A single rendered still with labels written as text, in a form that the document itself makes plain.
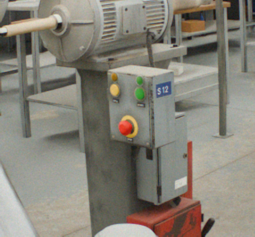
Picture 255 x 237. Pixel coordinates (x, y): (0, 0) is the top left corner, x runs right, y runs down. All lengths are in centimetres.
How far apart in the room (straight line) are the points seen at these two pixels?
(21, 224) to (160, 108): 83
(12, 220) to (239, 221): 270
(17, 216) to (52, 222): 271
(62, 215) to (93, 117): 173
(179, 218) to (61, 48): 66
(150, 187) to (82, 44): 51
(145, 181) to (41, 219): 174
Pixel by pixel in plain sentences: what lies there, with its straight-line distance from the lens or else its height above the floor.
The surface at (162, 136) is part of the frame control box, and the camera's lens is 197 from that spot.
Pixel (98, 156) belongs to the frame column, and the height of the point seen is 79.
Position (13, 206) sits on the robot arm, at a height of 106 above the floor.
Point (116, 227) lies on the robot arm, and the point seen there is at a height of 97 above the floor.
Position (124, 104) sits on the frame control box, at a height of 103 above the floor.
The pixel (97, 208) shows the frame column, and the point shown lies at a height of 60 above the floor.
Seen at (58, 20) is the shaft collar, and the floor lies 126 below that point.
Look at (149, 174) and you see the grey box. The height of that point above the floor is 76.
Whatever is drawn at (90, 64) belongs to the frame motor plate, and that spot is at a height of 111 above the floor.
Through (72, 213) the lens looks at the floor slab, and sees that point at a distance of 403.
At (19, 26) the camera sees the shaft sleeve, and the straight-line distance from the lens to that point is 202.
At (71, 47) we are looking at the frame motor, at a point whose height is 117.
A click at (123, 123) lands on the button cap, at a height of 99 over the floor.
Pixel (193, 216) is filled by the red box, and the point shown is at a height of 58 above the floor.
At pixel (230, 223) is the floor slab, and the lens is 381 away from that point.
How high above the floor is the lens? 149
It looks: 14 degrees down
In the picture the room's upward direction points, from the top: 3 degrees counter-clockwise
